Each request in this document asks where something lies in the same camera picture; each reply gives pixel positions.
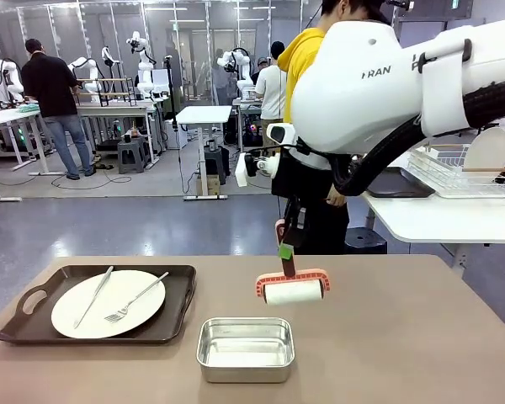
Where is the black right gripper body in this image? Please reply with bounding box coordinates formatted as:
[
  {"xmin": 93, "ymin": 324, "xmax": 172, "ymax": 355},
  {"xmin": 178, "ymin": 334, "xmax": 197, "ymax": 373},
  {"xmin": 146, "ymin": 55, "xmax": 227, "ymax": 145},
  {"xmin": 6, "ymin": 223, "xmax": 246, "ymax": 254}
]
[{"xmin": 272, "ymin": 153, "xmax": 326, "ymax": 208}]

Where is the pink lint roller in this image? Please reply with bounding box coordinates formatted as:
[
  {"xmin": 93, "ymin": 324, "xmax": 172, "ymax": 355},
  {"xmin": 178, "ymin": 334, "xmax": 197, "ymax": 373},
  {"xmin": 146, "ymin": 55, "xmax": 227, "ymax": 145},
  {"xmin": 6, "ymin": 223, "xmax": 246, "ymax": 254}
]
[{"xmin": 255, "ymin": 218, "xmax": 333, "ymax": 307}]

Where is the dark brown serving tray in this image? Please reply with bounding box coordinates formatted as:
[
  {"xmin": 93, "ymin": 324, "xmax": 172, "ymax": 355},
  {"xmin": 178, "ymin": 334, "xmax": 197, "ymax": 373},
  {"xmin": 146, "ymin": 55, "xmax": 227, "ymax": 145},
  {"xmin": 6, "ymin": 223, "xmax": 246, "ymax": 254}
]
[{"xmin": 0, "ymin": 263, "xmax": 198, "ymax": 347}]

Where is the white round plate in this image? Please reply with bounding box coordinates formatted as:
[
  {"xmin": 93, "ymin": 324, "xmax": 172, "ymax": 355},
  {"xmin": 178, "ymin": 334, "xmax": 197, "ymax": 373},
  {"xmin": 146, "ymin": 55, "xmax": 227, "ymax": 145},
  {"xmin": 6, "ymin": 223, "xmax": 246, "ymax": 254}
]
[
  {"xmin": 50, "ymin": 269, "xmax": 167, "ymax": 340},
  {"xmin": 462, "ymin": 126, "xmax": 505, "ymax": 186}
]

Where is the silver fork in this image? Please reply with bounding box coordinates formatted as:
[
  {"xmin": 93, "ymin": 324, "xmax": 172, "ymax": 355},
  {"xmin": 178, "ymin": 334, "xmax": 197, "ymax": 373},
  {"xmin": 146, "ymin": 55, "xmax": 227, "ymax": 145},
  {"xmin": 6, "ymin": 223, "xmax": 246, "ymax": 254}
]
[{"xmin": 104, "ymin": 271, "xmax": 170, "ymax": 325}]

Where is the silver table knife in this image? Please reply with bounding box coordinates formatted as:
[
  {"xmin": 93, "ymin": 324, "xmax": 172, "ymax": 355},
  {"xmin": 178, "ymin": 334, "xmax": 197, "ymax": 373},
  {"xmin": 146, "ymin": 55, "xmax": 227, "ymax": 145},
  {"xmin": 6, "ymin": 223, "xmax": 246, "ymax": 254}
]
[{"xmin": 72, "ymin": 265, "xmax": 115, "ymax": 330}]

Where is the person right hand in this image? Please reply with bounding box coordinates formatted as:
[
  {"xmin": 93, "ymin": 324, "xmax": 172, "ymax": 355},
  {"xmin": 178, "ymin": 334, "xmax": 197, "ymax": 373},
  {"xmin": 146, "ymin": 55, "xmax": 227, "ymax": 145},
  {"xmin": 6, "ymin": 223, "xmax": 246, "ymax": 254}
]
[{"xmin": 326, "ymin": 183, "xmax": 348, "ymax": 208}]

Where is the computer with coloured lights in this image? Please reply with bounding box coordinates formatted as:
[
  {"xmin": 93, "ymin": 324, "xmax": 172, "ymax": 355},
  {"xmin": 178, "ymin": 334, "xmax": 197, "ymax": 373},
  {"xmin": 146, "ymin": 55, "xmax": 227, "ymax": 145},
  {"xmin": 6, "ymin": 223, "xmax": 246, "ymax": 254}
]
[{"xmin": 242, "ymin": 113, "xmax": 264, "ymax": 148}]

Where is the dark plastic stool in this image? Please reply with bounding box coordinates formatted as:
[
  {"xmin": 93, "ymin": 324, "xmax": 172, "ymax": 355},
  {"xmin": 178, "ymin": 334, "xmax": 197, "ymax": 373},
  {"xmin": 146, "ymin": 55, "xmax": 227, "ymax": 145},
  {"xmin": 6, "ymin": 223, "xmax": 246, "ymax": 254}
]
[
  {"xmin": 343, "ymin": 226, "xmax": 388, "ymax": 256},
  {"xmin": 203, "ymin": 145, "xmax": 231, "ymax": 186}
]

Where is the cardboard box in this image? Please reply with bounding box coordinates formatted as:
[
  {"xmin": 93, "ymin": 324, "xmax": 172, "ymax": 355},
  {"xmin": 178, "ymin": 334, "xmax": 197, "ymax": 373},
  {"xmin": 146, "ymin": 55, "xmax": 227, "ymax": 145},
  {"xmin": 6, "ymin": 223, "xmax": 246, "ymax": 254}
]
[{"xmin": 195, "ymin": 173, "xmax": 221, "ymax": 197}]

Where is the person in white shirt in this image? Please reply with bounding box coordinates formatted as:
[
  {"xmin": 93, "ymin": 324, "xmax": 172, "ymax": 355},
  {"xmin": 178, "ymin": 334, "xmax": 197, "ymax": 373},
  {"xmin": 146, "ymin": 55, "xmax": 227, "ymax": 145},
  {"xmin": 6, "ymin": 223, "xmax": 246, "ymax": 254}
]
[{"xmin": 254, "ymin": 40, "xmax": 288, "ymax": 148}]

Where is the black serving tray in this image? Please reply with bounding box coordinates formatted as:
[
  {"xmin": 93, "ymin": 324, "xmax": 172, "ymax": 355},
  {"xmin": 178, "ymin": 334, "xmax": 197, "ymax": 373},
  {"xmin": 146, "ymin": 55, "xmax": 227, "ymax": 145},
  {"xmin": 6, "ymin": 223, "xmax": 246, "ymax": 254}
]
[{"xmin": 364, "ymin": 166, "xmax": 437, "ymax": 199}]

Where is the white standing desk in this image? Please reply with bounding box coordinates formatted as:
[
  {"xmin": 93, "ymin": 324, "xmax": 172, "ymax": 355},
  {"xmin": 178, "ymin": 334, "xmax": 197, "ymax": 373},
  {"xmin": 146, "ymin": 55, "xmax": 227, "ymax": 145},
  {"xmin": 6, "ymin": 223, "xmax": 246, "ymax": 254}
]
[{"xmin": 175, "ymin": 104, "xmax": 233, "ymax": 201}]

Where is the person in yellow hoodie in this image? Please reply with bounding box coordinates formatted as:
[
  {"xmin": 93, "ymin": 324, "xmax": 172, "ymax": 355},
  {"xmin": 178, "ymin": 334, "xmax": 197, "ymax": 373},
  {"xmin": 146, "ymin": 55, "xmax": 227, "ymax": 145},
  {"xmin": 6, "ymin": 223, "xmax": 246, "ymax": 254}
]
[{"xmin": 273, "ymin": 0, "xmax": 391, "ymax": 256}]

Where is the rectangular metal container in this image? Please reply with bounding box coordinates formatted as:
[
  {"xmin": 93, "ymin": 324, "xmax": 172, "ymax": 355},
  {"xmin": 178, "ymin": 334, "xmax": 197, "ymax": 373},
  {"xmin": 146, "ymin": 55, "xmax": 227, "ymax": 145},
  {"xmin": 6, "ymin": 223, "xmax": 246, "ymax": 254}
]
[{"xmin": 195, "ymin": 316, "xmax": 296, "ymax": 384}]

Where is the white side table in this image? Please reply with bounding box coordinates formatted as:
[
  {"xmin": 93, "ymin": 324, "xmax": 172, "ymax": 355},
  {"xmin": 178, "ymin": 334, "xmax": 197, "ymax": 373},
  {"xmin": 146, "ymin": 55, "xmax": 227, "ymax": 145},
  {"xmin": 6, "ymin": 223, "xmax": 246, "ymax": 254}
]
[{"xmin": 359, "ymin": 151, "xmax": 505, "ymax": 279}]

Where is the grey plastic stool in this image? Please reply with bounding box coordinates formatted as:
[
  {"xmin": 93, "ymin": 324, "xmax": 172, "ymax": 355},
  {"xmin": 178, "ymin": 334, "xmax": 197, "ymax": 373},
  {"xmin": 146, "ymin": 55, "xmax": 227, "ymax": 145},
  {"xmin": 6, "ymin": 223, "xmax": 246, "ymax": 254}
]
[{"xmin": 116, "ymin": 136, "xmax": 151, "ymax": 175}]

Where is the person in black shirt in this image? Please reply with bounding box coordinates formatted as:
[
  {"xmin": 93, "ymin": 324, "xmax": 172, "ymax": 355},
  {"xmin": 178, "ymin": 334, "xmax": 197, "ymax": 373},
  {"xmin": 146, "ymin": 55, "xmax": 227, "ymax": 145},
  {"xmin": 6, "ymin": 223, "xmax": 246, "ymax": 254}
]
[{"xmin": 20, "ymin": 38, "xmax": 98, "ymax": 181}]

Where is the long white lab table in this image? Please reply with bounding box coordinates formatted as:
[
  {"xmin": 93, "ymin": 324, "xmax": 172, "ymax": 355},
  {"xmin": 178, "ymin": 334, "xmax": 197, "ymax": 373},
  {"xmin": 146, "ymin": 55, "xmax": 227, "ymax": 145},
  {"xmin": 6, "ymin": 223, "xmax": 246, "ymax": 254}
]
[{"xmin": 0, "ymin": 108, "xmax": 66, "ymax": 177}]

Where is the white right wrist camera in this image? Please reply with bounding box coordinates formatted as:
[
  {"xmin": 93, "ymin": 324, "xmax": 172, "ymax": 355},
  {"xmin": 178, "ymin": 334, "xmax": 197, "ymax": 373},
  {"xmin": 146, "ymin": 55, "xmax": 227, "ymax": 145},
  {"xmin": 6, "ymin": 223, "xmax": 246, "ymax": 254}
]
[{"xmin": 234, "ymin": 151, "xmax": 279, "ymax": 189}]

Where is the black corrugated cable hose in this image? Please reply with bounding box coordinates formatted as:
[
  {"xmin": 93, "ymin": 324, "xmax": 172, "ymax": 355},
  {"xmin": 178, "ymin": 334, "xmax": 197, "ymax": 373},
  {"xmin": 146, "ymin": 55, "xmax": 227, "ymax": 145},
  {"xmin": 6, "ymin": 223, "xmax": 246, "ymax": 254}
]
[{"xmin": 332, "ymin": 75, "xmax": 505, "ymax": 198}]

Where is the black camera tripod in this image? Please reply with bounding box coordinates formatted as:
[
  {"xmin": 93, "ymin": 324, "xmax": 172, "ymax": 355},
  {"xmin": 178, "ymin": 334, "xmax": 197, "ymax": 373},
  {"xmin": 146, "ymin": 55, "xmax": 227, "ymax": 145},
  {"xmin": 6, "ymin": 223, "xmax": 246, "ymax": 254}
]
[{"xmin": 163, "ymin": 54, "xmax": 183, "ymax": 127}]

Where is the white wire dish rack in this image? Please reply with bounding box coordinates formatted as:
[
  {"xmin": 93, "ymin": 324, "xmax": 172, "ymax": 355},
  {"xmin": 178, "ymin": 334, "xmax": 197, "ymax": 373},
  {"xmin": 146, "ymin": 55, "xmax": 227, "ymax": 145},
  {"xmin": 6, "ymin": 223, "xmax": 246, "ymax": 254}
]
[{"xmin": 406, "ymin": 142, "xmax": 505, "ymax": 199}]

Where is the black floor cable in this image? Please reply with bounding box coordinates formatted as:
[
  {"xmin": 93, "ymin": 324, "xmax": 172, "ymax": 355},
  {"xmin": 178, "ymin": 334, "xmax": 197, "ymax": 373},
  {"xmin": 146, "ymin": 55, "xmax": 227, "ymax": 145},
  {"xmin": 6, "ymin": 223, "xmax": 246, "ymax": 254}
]
[{"xmin": 50, "ymin": 166, "xmax": 134, "ymax": 190}]

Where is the black frame wooden shelf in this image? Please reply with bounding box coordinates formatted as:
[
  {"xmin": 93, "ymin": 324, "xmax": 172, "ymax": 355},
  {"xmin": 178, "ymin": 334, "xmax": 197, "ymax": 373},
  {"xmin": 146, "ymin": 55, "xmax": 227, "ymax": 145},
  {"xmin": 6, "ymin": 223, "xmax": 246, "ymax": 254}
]
[{"xmin": 75, "ymin": 77, "xmax": 136, "ymax": 106}]

